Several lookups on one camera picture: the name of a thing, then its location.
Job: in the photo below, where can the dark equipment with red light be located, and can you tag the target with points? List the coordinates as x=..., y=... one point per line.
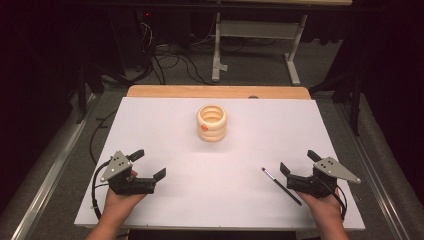
x=146, y=20

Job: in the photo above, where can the person's left hand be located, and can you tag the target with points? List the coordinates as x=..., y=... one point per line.
x=118, y=203

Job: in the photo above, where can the cream ribbed pen holder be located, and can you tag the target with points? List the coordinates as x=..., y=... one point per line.
x=211, y=130

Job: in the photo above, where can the black metal stand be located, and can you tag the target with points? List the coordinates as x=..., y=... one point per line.
x=356, y=100
x=81, y=96

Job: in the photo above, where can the person's right hand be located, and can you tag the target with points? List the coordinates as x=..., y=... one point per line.
x=321, y=208

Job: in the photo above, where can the white metal desk frame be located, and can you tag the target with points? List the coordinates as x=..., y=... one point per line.
x=256, y=29

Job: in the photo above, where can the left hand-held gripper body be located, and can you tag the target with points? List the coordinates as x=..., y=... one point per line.
x=116, y=166

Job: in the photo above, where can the wooden table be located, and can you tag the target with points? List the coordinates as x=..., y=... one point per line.
x=200, y=91

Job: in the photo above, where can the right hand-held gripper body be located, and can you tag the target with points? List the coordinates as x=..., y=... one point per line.
x=328, y=168

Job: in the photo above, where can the white board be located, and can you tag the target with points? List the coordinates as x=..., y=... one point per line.
x=213, y=186

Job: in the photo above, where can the aluminium rail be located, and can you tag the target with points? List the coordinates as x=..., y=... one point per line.
x=50, y=180
x=376, y=180

